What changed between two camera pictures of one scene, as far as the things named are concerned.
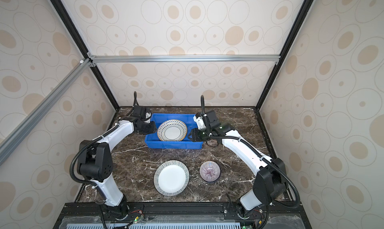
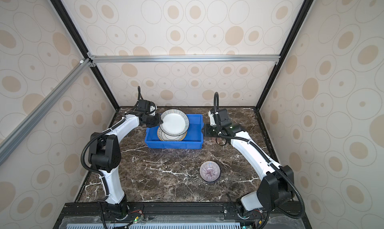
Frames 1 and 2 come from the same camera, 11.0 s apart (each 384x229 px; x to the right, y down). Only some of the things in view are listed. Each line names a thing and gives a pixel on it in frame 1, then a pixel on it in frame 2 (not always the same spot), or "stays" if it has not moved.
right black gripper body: (201, 135) → (212, 131)
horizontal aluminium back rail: (185, 58) stays
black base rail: (92, 215) stays
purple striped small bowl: (209, 171) stays
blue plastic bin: (172, 132) stays
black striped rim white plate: (171, 178) → (176, 122)
